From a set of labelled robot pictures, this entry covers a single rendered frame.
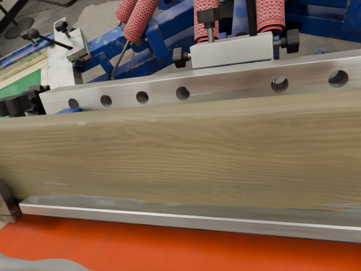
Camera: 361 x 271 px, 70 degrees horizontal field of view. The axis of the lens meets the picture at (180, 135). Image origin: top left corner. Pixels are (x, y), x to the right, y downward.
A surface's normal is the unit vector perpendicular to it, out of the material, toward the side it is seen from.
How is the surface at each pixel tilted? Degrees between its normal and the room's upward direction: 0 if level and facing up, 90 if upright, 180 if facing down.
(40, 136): 56
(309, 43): 0
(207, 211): 34
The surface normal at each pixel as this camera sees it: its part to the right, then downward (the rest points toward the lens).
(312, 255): -0.17, -0.91
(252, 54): -0.29, 0.42
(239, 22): -0.30, -0.55
